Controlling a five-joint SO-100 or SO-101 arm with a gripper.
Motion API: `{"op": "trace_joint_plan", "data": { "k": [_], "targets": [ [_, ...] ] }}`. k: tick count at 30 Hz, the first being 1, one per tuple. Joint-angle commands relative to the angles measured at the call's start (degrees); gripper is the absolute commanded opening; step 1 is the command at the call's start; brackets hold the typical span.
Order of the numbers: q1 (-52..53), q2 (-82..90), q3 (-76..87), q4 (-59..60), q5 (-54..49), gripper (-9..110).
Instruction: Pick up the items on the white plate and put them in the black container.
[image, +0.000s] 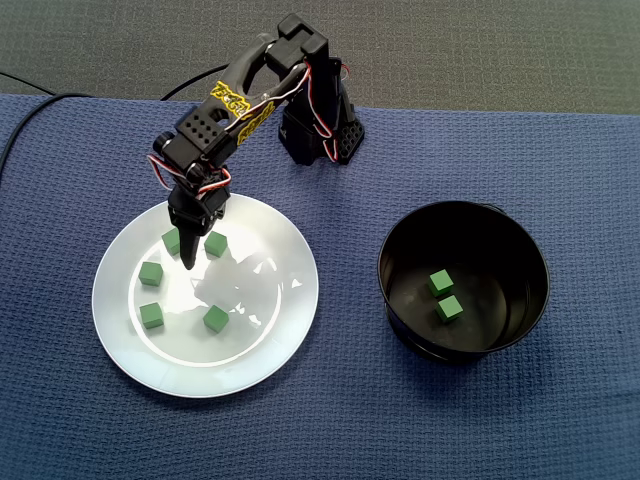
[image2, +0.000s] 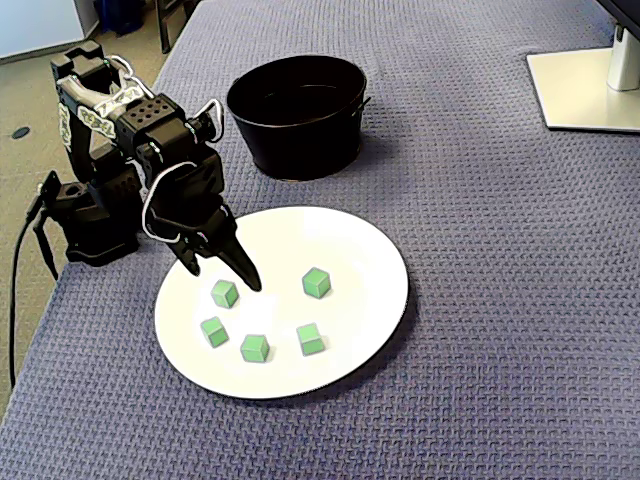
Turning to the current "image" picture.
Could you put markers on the black metal bucket container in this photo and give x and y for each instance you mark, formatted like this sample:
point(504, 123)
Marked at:
point(520, 280)

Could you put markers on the black robot arm with stickers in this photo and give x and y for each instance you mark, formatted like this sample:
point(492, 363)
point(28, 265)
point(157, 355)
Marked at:
point(320, 70)

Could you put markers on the white round plate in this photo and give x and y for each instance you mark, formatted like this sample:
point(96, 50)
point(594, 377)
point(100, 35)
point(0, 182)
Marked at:
point(225, 365)

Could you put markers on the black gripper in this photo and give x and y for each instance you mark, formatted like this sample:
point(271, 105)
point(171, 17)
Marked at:
point(191, 224)

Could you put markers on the small green cube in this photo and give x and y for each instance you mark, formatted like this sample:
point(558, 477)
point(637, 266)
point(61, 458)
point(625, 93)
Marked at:
point(216, 244)
point(151, 316)
point(170, 242)
point(216, 318)
point(151, 274)
point(448, 308)
point(440, 282)

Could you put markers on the blue woven table cloth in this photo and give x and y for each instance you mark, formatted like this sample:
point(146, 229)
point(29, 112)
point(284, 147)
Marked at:
point(350, 425)

